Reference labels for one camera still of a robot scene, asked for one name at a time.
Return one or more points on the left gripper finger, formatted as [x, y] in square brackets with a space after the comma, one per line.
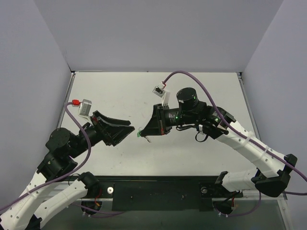
[116, 134]
[102, 119]

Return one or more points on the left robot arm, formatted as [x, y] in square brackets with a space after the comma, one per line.
[31, 211]

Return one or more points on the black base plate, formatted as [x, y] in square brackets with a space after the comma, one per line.
[157, 193]

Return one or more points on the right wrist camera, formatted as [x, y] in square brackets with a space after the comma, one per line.
[161, 91]

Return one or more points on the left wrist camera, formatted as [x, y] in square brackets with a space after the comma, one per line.
[84, 109]

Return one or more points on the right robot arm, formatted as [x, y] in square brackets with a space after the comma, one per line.
[272, 173]

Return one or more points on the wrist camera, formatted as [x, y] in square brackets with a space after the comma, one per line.
[84, 109]
[161, 91]

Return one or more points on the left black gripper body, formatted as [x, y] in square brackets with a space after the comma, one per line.
[101, 129]

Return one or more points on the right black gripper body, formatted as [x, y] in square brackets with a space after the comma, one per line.
[159, 119]

